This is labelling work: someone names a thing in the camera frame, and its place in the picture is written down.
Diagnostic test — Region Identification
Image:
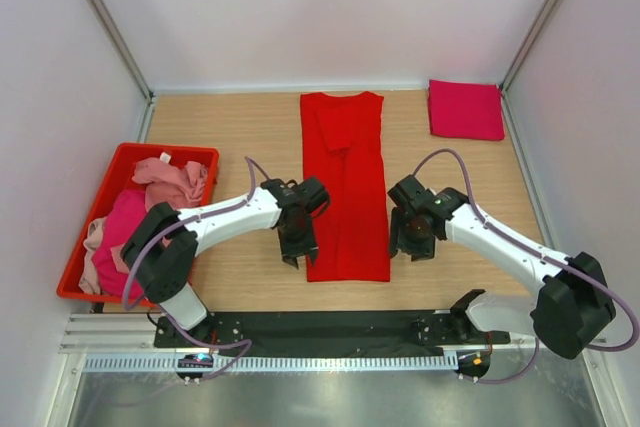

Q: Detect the red t shirt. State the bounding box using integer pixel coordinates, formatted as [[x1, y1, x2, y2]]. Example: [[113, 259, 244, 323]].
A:
[[300, 91, 391, 282]]

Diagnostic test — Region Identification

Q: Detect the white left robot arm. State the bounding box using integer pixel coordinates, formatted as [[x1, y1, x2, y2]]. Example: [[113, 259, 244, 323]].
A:
[[120, 177, 330, 348]]

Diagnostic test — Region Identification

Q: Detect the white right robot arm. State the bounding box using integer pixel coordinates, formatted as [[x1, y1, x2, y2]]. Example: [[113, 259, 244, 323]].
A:
[[388, 175, 616, 359]]

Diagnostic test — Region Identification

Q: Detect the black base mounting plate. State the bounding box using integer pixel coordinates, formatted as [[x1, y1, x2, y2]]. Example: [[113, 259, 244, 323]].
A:
[[152, 309, 511, 359]]

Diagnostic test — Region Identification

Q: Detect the light pink t shirt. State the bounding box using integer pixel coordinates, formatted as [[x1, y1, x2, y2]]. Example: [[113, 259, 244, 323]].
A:
[[132, 158, 208, 210]]

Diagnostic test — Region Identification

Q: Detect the folded magenta t shirt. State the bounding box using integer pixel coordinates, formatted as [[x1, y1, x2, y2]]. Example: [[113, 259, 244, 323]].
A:
[[427, 79, 505, 141]]

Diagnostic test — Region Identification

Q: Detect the magenta t shirt in bin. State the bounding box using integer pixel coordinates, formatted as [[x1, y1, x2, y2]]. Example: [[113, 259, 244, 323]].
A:
[[102, 189, 147, 298]]

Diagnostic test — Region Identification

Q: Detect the red plastic bin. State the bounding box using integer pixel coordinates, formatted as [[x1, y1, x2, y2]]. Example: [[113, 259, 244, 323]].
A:
[[57, 143, 219, 303]]

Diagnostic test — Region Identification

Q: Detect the beige t shirt in bin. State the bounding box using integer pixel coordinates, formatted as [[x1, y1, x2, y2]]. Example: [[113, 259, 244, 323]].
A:
[[78, 217, 113, 294]]

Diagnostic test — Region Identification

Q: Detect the white slotted cable duct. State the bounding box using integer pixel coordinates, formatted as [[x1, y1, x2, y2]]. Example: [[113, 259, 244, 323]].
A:
[[83, 351, 458, 373]]

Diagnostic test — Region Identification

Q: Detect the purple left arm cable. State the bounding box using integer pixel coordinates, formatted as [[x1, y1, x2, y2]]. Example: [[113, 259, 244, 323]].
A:
[[121, 156, 274, 381]]

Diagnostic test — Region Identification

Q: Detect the right aluminium frame post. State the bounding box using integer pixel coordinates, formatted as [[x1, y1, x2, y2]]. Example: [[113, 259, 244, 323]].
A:
[[499, 0, 563, 96]]

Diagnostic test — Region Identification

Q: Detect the aluminium frame post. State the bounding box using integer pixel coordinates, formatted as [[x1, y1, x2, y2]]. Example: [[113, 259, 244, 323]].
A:
[[499, 0, 563, 96], [87, 0, 153, 103]]

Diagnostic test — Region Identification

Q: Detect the left aluminium frame post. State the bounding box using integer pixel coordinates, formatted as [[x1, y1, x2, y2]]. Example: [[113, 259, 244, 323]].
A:
[[87, 0, 153, 103]]

